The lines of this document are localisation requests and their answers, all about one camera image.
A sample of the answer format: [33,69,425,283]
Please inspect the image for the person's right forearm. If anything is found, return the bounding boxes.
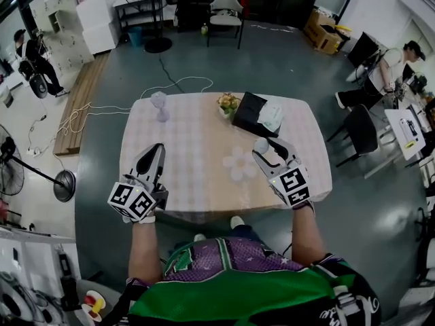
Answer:
[291,204,328,268]

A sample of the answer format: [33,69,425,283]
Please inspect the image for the stack of white boxes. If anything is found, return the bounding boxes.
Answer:
[75,0,120,55]

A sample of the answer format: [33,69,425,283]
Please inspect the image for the beige checked tablecloth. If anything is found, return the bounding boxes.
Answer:
[119,92,333,214]

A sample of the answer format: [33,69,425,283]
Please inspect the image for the person's green purple jersey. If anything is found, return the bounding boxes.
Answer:
[117,236,382,326]

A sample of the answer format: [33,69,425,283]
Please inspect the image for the black floor cable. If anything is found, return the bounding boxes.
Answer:
[158,52,187,94]

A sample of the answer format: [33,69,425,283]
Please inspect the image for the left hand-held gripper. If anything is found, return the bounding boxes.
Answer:
[107,143,170,223]

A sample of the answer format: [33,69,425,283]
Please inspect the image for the white locker cabinet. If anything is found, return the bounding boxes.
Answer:
[29,0,95,68]

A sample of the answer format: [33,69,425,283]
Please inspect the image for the person's left forearm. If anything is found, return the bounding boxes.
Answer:
[128,219,164,287]

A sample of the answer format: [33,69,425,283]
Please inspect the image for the white metal storage shelf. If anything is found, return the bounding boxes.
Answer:
[0,225,82,326]

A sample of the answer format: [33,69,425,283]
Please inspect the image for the potted orange artificial flowers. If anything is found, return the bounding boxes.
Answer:
[216,92,241,120]

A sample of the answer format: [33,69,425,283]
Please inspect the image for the person's dark blue trousers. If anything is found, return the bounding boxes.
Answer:
[217,224,264,249]

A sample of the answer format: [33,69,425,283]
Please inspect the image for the black chair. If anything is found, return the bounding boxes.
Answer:
[327,104,392,168]

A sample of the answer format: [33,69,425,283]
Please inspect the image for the white side table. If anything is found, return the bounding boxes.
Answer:
[383,109,428,162]

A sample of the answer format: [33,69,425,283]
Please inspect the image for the white floor cable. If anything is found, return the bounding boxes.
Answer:
[140,76,214,101]

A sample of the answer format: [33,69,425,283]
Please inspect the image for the black metal rack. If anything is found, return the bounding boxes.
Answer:
[114,0,164,35]

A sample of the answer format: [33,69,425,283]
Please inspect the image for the grey white armchair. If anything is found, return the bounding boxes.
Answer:
[207,0,245,50]

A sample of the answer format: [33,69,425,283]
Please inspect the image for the black pedestal fan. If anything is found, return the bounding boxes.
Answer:
[0,124,76,204]
[121,0,173,54]

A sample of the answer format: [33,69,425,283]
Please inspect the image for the brown cardboard box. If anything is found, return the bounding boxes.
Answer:
[302,8,351,56]

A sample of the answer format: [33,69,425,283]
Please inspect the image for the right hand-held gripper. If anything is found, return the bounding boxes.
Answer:
[251,137,312,211]

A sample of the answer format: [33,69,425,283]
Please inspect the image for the grey plastic chair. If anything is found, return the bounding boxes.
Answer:
[76,278,132,326]

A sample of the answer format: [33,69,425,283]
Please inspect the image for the wooden floor platform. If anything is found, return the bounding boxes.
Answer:
[52,52,111,157]

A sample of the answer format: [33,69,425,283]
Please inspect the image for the red yellow toy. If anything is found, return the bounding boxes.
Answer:
[81,290,107,321]

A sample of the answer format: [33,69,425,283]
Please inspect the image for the blue waste bin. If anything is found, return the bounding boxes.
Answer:
[128,26,143,48]

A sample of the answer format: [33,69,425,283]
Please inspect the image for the black tissue box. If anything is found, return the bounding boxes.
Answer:
[231,92,283,139]

